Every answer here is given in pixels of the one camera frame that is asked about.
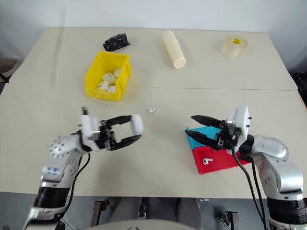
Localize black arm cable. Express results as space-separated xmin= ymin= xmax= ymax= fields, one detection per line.
xmin=68 ymin=107 xmax=91 ymax=209
xmin=230 ymin=147 xmax=267 ymax=230
xmin=241 ymin=153 xmax=268 ymax=227

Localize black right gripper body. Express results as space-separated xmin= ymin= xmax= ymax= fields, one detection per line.
xmin=214 ymin=119 xmax=241 ymax=152

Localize brown metal bracket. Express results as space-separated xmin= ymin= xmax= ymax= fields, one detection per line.
xmin=219 ymin=210 xmax=240 ymax=227
xmin=92 ymin=199 xmax=110 ymax=227

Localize black rolled plastic bag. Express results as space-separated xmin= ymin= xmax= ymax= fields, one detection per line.
xmin=103 ymin=34 xmax=131 ymax=52

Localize yellow plastic bin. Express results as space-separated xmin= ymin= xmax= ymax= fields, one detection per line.
xmin=84 ymin=50 xmax=132 ymax=102

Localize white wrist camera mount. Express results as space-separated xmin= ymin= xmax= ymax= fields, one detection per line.
xmin=226 ymin=105 xmax=251 ymax=145
xmin=80 ymin=114 xmax=102 ymax=142

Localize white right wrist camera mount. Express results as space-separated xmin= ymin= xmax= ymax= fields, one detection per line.
xmin=226 ymin=105 xmax=251 ymax=145

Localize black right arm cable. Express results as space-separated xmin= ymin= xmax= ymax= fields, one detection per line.
xmin=241 ymin=153 xmax=268 ymax=227
xmin=230 ymin=147 xmax=267 ymax=230

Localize translucent tape roll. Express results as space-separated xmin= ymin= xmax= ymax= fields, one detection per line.
xmin=221 ymin=34 xmax=248 ymax=59

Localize cream paper cup stack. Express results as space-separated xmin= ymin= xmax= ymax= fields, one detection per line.
xmin=163 ymin=30 xmax=187 ymax=70

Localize red plastic tray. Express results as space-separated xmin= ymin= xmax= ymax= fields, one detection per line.
xmin=193 ymin=145 xmax=251 ymax=176

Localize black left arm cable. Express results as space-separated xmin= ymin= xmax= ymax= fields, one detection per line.
xmin=68 ymin=107 xmax=91 ymax=209

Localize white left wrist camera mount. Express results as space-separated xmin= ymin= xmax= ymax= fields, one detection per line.
xmin=80 ymin=114 xmax=102 ymax=142

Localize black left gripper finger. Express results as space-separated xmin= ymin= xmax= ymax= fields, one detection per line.
xmin=112 ymin=134 xmax=142 ymax=151
xmin=106 ymin=115 xmax=132 ymax=128

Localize dark round stool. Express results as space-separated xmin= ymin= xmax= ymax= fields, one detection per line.
xmin=0 ymin=57 xmax=18 ymax=83

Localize grey rounded shape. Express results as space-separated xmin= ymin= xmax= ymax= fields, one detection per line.
xmin=146 ymin=197 xmax=202 ymax=224
xmin=112 ymin=197 xmax=145 ymax=222

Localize blue plastic tray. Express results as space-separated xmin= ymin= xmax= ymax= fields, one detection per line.
xmin=184 ymin=126 xmax=222 ymax=150

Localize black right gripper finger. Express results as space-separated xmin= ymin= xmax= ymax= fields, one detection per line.
xmin=184 ymin=130 xmax=218 ymax=150
xmin=190 ymin=115 xmax=224 ymax=129

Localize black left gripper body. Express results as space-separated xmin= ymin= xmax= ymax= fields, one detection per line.
xmin=95 ymin=121 xmax=118 ymax=152

